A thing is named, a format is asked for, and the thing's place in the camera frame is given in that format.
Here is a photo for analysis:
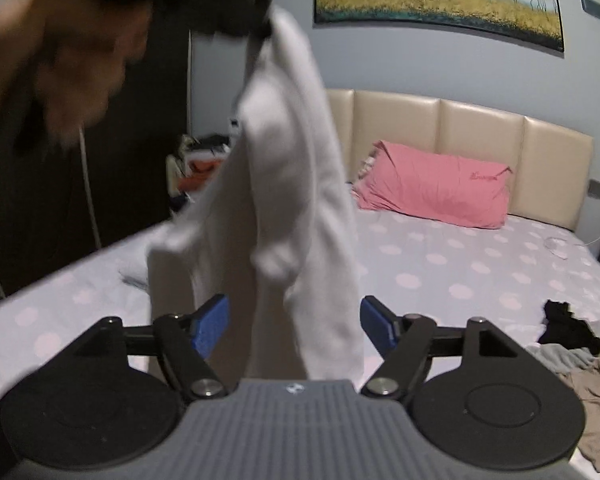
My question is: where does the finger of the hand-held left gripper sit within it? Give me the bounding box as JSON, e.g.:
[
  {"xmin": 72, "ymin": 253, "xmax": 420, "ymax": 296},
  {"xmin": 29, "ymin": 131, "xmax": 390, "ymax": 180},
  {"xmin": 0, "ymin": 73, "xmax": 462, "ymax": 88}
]
[{"xmin": 245, "ymin": 0, "xmax": 278, "ymax": 41}]

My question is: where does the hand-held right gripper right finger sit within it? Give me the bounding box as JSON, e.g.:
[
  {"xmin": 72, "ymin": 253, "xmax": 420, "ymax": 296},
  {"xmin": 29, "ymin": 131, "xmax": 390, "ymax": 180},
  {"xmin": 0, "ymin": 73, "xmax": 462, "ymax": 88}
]
[{"xmin": 360, "ymin": 296, "xmax": 523, "ymax": 403}]

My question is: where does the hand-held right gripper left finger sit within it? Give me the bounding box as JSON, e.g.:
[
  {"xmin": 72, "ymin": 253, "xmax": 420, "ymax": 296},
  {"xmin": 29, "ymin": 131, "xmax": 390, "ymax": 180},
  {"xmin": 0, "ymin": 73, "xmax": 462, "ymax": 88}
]
[{"xmin": 72, "ymin": 294, "xmax": 231, "ymax": 402}]

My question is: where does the white long-sleeve sweater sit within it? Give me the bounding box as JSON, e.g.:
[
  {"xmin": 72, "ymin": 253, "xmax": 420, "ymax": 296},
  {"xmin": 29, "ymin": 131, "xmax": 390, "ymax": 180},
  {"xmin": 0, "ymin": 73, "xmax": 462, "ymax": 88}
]
[{"xmin": 147, "ymin": 5, "xmax": 366, "ymax": 381}]

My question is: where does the person's left hand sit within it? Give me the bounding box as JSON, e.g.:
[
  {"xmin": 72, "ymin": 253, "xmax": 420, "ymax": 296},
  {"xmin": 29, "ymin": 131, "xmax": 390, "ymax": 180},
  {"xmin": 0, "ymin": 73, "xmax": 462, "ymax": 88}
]
[{"xmin": 0, "ymin": 0, "xmax": 153, "ymax": 141}]

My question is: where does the polka dot bed sheet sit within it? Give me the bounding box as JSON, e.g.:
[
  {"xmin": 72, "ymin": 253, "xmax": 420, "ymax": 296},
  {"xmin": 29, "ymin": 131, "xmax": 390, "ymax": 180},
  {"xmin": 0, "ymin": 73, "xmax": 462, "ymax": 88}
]
[{"xmin": 0, "ymin": 180, "xmax": 600, "ymax": 476}]

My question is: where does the pink pillow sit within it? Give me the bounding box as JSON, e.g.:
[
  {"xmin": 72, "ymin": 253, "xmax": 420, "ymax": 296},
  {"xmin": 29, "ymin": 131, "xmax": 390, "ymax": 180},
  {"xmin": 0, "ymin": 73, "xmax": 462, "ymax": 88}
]
[{"xmin": 352, "ymin": 140, "xmax": 513, "ymax": 231}]

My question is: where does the framed landscape painting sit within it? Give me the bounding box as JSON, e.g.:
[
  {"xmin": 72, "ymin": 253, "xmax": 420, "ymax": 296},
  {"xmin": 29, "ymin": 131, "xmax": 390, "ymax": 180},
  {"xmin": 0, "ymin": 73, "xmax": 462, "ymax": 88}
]
[{"xmin": 314, "ymin": 0, "xmax": 566, "ymax": 53}]

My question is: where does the black cloth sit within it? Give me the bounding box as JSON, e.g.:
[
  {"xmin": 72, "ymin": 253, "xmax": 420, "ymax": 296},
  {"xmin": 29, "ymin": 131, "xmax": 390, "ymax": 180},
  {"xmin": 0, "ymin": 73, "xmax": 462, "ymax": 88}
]
[{"xmin": 537, "ymin": 300, "xmax": 600, "ymax": 353}]

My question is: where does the grey cloth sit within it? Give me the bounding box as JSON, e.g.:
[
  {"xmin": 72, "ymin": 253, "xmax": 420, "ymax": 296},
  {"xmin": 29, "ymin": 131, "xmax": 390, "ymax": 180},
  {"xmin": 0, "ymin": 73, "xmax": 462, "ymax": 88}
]
[{"xmin": 525, "ymin": 342, "xmax": 600, "ymax": 376}]

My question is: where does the person's dark hoodie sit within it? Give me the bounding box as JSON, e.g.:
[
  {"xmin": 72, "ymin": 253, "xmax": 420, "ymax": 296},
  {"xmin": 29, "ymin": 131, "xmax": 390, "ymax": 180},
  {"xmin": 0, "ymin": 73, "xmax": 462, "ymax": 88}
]
[{"xmin": 0, "ymin": 10, "xmax": 193, "ymax": 306}]

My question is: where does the beige padded headboard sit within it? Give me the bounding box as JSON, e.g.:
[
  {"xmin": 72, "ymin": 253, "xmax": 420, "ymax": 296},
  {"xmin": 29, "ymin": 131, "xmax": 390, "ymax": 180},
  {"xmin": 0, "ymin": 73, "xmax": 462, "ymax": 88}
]
[{"xmin": 325, "ymin": 89, "xmax": 595, "ymax": 233}]

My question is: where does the white cable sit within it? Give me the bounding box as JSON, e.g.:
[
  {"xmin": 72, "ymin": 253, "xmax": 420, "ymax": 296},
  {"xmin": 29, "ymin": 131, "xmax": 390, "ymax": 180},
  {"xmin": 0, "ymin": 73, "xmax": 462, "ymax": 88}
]
[{"xmin": 545, "ymin": 237, "xmax": 588, "ymax": 261}]

